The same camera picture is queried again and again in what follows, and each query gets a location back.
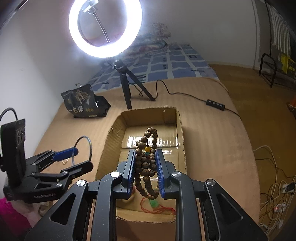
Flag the dark blue bangle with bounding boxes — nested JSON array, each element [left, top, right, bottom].
[[71, 136, 93, 166]]

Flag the brown wooden bead necklace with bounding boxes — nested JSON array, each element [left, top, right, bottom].
[[133, 126, 161, 200]]

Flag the red string jade pendant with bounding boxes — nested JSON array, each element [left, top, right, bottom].
[[140, 198, 176, 215]]

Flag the open cardboard box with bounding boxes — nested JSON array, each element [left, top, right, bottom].
[[96, 107, 187, 223]]

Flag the black snack bag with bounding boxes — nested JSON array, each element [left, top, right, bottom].
[[61, 84, 111, 118]]

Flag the black tripod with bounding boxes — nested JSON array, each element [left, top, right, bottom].
[[111, 59, 156, 109]]

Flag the folded floral quilt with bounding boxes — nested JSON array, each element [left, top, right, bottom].
[[121, 23, 171, 58]]

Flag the black clothes rack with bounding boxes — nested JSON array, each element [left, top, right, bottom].
[[258, 0, 296, 88]]

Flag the yellow box on rack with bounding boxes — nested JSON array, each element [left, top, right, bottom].
[[278, 54, 295, 78]]

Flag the black cable with controller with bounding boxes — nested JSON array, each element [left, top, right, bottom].
[[131, 79, 242, 120]]

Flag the white power strip cables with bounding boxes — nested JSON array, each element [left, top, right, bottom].
[[253, 145, 296, 237]]

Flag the ring light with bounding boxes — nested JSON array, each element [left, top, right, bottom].
[[68, 1, 142, 58]]

